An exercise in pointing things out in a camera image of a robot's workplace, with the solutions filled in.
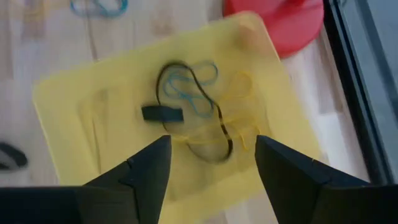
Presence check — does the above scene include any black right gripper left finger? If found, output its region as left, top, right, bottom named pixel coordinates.
left=0, top=135, right=172, bottom=224

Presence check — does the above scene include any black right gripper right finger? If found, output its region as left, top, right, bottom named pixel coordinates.
left=255, top=135, right=398, bottom=224

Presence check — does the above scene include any blue rubber band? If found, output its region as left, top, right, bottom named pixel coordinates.
left=70, top=0, right=129, bottom=19
left=163, top=61, right=219, bottom=119

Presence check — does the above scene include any red desk lamp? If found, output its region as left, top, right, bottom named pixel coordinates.
left=222, top=0, right=325, bottom=59

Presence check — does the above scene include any yellow plastic bin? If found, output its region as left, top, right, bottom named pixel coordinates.
left=32, top=11, right=324, bottom=224

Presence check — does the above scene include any thin black rubber band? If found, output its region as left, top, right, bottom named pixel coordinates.
left=155, top=61, right=234, bottom=163

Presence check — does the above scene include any yellow rubber band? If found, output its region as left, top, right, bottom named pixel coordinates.
left=172, top=70, right=261, bottom=150

